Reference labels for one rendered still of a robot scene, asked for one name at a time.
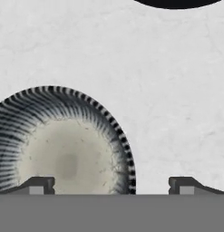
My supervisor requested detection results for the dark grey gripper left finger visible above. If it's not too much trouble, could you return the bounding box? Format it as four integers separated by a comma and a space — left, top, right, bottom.
2, 176, 56, 196

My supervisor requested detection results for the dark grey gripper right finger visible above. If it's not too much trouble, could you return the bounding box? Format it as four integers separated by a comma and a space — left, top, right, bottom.
168, 176, 224, 196

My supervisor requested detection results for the black striped white bowl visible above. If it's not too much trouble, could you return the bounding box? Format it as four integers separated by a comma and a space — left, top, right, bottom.
0, 85, 137, 196

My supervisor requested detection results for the black round object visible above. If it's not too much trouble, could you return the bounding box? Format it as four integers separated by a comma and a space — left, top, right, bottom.
132, 0, 224, 10

